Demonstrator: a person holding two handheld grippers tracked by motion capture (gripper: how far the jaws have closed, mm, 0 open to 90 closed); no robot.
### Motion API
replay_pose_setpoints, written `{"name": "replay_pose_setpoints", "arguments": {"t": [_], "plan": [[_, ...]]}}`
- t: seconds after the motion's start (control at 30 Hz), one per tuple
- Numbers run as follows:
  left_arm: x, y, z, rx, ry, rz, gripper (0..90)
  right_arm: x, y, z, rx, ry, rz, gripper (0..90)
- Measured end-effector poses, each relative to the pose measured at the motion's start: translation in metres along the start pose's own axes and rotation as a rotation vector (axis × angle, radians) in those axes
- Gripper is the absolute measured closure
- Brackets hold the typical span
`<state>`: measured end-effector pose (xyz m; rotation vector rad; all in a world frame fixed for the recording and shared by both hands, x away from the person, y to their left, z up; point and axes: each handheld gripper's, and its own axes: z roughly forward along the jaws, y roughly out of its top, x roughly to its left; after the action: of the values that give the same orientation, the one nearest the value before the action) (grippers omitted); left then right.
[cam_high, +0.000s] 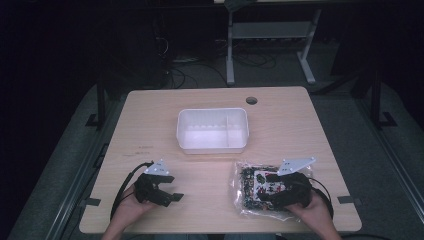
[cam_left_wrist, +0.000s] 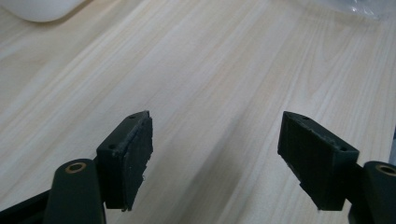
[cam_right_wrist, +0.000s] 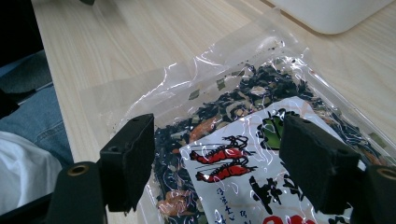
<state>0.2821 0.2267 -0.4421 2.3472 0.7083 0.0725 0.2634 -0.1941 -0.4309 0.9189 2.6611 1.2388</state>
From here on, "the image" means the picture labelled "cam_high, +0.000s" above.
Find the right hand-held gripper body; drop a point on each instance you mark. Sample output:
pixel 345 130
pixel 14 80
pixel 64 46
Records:
pixel 296 186

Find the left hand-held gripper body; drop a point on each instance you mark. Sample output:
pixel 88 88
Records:
pixel 147 186

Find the clear plastic printed packet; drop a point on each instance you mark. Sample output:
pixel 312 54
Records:
pixel 253 186

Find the white plastic storage box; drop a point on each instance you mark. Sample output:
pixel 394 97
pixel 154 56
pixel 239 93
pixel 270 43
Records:
pixel 212 130

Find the person's left hand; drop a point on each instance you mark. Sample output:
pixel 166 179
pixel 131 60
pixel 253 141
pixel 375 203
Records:
pixel 130 208

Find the person's right hand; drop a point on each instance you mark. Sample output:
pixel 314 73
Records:
pixel 313 213

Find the black table clamp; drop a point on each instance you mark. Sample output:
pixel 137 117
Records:
pixel 348 200
pixel 90 201

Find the black metal stand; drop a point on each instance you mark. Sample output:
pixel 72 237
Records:
pixel 378 100
pixel 100 103

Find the white metal desk frame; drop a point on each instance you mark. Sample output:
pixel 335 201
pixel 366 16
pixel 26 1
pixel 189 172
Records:
pixel 270 33

